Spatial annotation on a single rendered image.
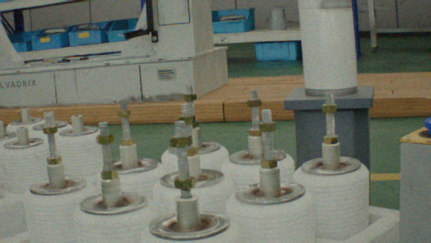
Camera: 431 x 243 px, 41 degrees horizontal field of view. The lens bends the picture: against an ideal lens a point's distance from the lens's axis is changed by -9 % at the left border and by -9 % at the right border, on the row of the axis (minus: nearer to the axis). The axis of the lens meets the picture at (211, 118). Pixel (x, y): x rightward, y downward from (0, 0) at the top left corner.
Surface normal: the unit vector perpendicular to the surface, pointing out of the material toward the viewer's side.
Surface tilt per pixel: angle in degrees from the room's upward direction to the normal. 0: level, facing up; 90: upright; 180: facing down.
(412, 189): 90
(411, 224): 90
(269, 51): 92
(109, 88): 90
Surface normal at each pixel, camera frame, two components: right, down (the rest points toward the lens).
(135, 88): -0.28, 0.18
